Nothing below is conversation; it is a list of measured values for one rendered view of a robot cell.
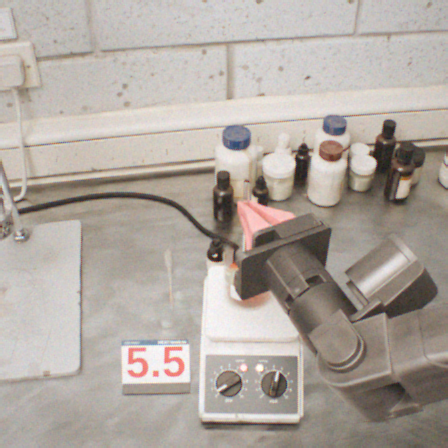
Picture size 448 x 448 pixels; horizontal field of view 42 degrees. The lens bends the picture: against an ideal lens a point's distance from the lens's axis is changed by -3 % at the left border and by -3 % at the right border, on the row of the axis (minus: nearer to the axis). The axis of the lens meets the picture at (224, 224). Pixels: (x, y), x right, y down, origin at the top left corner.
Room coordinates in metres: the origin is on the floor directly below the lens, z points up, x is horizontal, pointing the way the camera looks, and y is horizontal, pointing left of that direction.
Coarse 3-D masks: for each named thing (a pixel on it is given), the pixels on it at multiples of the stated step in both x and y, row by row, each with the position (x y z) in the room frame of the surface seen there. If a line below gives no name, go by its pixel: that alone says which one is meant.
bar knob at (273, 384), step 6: (270, 372) 0.40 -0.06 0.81; (276, 372) 0.39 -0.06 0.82; (264, 378) 0.39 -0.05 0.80; (270, 378) 0.39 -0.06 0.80; (276, 378) 0.38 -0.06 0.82; (282, 378) 0.39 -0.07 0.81; (264, 384) 0.39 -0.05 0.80; (270, 384) 0.38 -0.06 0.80; (276, 384) 0.38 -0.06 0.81; (282, 384) 0.39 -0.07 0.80; (264, 390) 0.38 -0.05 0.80; (270, 390) 0.37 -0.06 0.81; (276, 390) 0.37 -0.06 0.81; (282, 390) 0.38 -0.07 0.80; (276, 396) 0.37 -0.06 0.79
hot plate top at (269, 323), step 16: (208, 272) 0.54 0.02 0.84; (208, 288) 0.51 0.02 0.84; (208, 304) 0.48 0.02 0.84; (224, 304) 0.48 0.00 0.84; (272, 304) 0.48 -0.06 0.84; (208, 320) 0.46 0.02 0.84; (224, 320) 0.46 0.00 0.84; (240, 320) 0.46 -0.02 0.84; (256, 320) 0.46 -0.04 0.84; (272, 320) 0.46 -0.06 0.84; (288, 320) 0.46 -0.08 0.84; (208, 336) 0.43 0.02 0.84; (224, 336) 0.43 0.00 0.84; (240, 336) 0.43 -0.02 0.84; (256, 336) 0.43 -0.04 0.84; (272, 336) 0.43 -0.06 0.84; (288, 336) 0.43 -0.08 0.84
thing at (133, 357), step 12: (132, 348) 0.45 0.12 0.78; (144, 348) 0.45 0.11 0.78; (156, 348) 0.45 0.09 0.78; (168, 348) 0.45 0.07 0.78; (180, 348) 0.45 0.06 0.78; (132, 360) 0.44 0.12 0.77; (144, 360) 0.44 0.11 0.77; (156, 360) 0.44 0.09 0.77; (168, 360) 0.44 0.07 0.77; (180, 360) 0.44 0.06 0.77; (132, 372) 0.43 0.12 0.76; (144, 372) 0.43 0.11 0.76; (156, 372) 0.43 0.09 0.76; (168, 372) 0.43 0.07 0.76; (180, 372) 0.43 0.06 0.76
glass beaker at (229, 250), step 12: (228, 240) 0.52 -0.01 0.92; (240, 240) 0.53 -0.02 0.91; (228, 252) 0.52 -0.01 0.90; (228, 264) 0.52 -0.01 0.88; (228, 276) 0.48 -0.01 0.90; (228, 288) 0.48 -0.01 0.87; (228, 300) 0.48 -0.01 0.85; (240, 300) 0.47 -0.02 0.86; (252, 300) 0.47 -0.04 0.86; (264, 300) 0.48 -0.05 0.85
